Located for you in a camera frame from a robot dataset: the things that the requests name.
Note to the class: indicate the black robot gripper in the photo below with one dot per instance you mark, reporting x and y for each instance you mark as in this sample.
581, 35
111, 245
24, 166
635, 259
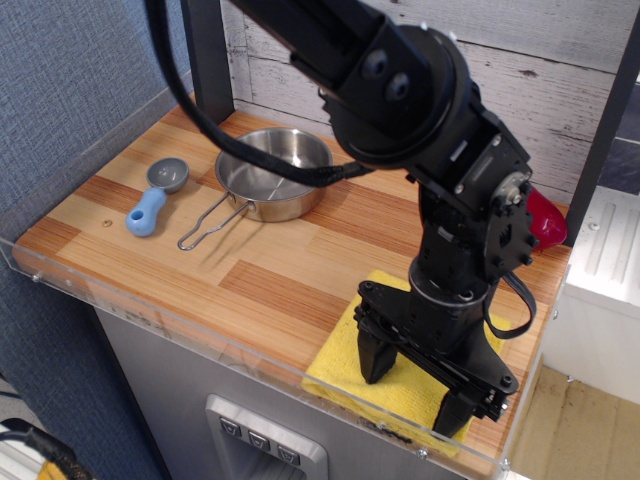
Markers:
443, 333

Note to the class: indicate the yellow cloth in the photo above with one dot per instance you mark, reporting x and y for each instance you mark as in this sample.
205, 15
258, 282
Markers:
405, 402

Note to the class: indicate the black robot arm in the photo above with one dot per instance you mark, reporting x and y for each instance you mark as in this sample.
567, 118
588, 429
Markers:
401, 97

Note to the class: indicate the white toy sink unit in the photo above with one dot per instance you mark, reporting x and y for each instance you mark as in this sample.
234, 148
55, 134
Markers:
593, 335

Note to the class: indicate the grey toy fridge cabinet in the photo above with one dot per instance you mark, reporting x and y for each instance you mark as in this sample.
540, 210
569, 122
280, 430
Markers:
215, 413

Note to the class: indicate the red toy bell pepper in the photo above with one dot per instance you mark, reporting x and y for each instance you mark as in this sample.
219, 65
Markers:
548, 223

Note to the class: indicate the stainless steel pan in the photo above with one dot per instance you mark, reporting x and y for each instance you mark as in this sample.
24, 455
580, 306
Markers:
259, 195

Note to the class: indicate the clear acrylic table guard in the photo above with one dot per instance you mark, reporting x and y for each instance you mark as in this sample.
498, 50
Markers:
276, 290

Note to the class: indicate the blue grey ice cream scoop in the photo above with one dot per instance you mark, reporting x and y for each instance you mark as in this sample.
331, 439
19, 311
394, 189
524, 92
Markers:
165, 176

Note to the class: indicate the yellow black object bottom left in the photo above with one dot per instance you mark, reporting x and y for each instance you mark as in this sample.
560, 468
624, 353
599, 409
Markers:
28, 452

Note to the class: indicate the dark grey right post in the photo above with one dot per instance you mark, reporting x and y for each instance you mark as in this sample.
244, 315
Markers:
612, 114

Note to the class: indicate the dark grey post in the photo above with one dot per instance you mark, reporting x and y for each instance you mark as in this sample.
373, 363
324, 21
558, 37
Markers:
612, 114
206, 42

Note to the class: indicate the dark grey left post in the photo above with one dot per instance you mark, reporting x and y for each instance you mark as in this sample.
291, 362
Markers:
206, 42

